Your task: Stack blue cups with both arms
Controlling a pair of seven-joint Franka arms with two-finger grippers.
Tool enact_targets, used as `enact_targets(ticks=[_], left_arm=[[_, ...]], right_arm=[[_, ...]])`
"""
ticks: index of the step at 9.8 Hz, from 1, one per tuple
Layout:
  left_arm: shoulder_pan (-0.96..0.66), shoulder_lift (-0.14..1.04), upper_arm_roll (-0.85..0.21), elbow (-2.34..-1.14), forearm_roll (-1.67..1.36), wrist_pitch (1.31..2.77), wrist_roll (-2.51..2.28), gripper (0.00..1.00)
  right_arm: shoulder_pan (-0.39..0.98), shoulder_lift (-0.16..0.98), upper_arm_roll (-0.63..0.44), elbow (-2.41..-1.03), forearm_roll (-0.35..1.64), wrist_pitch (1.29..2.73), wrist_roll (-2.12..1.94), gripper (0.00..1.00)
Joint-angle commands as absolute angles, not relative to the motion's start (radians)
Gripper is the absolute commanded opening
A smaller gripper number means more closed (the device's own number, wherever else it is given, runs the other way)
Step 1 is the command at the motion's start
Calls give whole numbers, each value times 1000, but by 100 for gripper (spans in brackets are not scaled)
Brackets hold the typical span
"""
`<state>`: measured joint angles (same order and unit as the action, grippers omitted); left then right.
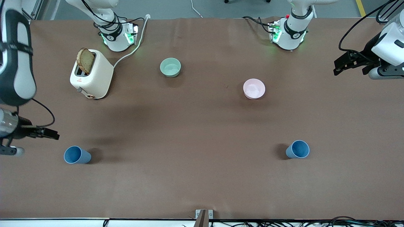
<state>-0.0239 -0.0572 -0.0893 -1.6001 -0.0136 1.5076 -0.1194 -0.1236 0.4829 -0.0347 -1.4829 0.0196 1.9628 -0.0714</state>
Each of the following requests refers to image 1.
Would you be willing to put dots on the aluminium frame profile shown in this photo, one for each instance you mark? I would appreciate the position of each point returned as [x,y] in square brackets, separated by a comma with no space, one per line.
[35,9]

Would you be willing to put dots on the grey metal mounting bracket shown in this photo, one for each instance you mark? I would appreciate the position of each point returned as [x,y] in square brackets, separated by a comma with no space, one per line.
[199,214]

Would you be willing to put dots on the pale pink bowl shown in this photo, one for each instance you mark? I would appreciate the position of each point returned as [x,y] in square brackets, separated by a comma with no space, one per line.
[254,88]

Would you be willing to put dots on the brown table cover sheet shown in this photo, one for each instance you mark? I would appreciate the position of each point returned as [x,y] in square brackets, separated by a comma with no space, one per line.
[202,142]

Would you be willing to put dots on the white table edge rail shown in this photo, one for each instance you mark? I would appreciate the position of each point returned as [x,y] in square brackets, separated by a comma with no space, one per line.
[47,223]

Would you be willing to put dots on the brown bread slice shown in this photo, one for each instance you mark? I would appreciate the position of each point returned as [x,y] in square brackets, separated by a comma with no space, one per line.
[86,60]

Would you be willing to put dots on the black chair base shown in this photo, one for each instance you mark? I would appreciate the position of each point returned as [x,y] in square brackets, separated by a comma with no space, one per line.
[246,1]

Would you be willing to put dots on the cream white toaster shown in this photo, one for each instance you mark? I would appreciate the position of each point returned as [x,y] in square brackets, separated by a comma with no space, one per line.
[96,78]

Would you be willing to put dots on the mint green bowl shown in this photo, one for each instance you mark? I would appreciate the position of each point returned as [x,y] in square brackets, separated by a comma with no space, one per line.
[170,67]

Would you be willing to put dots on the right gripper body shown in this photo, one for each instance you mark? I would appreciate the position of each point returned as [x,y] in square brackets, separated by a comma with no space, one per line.
[23,131]

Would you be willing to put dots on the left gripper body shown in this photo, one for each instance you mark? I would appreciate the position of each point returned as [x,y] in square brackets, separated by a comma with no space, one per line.
[368,53]

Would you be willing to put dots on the blue ribbed plastic cup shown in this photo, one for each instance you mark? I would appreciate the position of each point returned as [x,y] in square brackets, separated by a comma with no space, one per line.
[75,155]
[299,149]

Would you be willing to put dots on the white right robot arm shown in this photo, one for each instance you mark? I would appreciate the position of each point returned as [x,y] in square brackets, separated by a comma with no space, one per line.
[19,78]

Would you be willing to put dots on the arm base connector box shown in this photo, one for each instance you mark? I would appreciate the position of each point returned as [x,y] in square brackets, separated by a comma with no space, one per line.
[132,34]
[274,31]

